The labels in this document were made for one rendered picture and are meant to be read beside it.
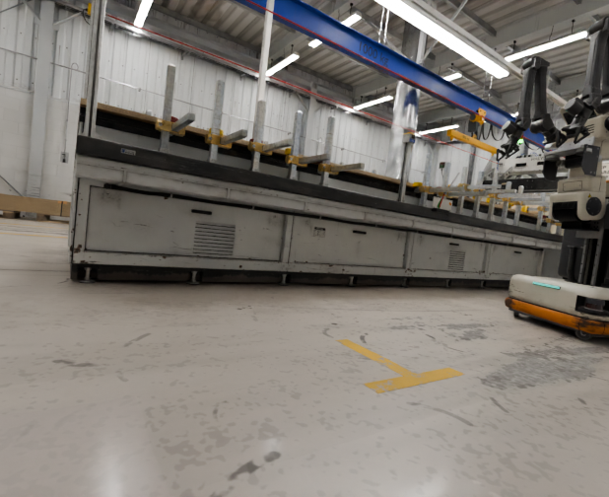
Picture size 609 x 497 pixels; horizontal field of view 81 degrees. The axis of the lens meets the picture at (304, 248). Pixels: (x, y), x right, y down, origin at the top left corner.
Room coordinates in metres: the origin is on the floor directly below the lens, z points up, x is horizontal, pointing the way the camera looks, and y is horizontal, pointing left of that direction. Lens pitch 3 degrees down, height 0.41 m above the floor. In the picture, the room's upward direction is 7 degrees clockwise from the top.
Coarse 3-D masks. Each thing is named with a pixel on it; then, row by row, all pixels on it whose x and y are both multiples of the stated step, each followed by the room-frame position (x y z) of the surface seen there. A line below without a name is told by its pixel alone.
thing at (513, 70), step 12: (408, 0) 3.17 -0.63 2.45; (420, 0) 3.15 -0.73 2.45; (432, 12) 3.24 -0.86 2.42; (264, 24) 3.12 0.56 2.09; (444, 24) 3.45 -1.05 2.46; (264, 36) 3.10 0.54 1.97; (468, 36) 3.55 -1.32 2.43; (264, 48) 3.09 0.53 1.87; (480, 48) 3.78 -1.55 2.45; (264, 60) 3.10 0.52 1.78; (504, 60) 3.91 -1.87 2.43; (264, 72) 3.10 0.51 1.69; (516, 72) 4.08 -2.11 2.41; (264, 84) 3.11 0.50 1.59; (552, 96) 4.56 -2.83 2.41; (252, 132) 3.12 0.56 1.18
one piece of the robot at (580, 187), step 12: (588, 120) 2.06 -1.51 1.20; (600, 120) 2.00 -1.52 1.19; (564, 132) 2.21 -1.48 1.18; (600, 132) 2.00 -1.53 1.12; (600, 144) 2.05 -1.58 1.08; (576, 156) 2.11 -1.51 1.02; (576, 168) 2.13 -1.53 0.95; (600, 168) 2.07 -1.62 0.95; (564, 180) 2.17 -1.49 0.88; (576, 180) 2.09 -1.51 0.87; (588, 180) 2.02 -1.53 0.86; (600, 180) 2.02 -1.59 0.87; (564, 192) 2.17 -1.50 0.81; (576, 192) 2.04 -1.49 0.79; (588, 192) 2.01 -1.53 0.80; (600, 192) 2.02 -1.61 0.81; (552, 204) 2.19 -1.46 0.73; (588, 204) 2.01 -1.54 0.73; (600, 204) 2.02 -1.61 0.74; (552, 216) 2.20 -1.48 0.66; (588, 216) 2.01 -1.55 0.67; (600, 216) 2.03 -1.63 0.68
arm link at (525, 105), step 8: (536, 56) 2.24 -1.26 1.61; (536, 64) 2.24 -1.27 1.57; (520, 72) 2.34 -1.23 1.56; (528, 72) 2.27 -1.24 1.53; (528, 80) 2.26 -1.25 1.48; (528, 88) 2.27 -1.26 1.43; (520, 96) 2.30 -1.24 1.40; (528, 96) 2.27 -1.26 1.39; (520, 104) 2.29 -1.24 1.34; (528, 104) 2.27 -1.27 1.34; (520, 112) 2.28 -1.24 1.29; (528, 112) 2.26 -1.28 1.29; (520, 120) 2.31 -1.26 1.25
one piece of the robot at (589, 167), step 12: (564, 144) 2.18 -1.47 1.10; (576, 144) 2.10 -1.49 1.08; (588, 144) 2.03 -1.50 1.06; (552, 156) 2.18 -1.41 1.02; (564, 156) 2.18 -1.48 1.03; (588, 156) 1.98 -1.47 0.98; (600, 156) 2.00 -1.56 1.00; (552, 168) 2.23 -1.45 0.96; (588, 168) 1.98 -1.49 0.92; (552, 180) 2.24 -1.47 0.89
